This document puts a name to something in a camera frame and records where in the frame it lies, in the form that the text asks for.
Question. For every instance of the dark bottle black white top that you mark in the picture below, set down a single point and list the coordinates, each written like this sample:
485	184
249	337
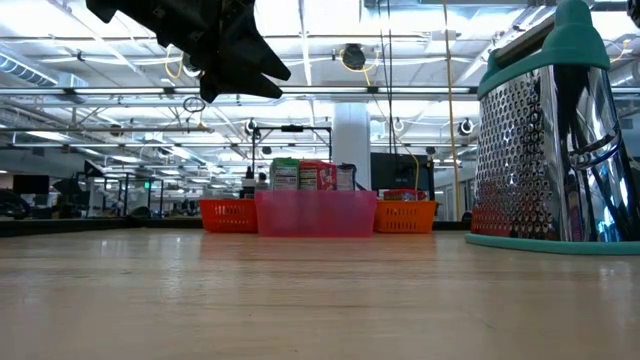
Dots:
248	190

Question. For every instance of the green mini cereal box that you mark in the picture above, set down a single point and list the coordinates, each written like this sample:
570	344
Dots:
285	172

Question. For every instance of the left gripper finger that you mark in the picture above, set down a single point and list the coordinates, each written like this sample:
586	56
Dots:
255	50
230	80

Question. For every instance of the steel box grater teal trim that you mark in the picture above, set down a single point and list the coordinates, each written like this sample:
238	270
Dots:
550	150

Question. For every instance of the black round ceiling device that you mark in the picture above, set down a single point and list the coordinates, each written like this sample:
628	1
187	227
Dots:
354	57

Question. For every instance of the person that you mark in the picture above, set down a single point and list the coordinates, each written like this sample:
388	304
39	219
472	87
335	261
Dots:
262	180

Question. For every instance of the red plastic basket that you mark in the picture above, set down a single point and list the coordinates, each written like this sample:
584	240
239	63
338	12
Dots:
227	215

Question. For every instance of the white column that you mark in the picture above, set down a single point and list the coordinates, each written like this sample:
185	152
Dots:
352	140

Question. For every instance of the silver ceiling duct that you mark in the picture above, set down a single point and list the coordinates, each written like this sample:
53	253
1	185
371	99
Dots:
30	72

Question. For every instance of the round ceiling sensor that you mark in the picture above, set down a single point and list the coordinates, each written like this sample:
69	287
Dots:
250	125
466	126
397	125

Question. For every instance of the blue mini cereal box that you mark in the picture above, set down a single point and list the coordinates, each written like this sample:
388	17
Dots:
346	177

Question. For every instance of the small black monitor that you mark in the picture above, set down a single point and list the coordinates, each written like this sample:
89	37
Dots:
31	185

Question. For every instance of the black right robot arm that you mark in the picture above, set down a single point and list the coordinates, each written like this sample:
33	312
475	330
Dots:
635	12

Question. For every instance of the pink plastic bin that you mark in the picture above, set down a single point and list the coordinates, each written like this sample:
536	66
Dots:
315	215

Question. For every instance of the red mini cereal box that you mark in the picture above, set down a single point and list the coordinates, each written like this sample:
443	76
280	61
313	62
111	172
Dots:
320	175

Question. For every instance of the black workstation frame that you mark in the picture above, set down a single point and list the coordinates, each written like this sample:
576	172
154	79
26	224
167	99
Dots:
92	169

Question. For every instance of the orange plastic basket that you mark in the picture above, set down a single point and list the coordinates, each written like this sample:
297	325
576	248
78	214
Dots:
405	217

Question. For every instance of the black wide monitor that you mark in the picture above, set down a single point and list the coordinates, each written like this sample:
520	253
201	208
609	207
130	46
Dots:
400	170

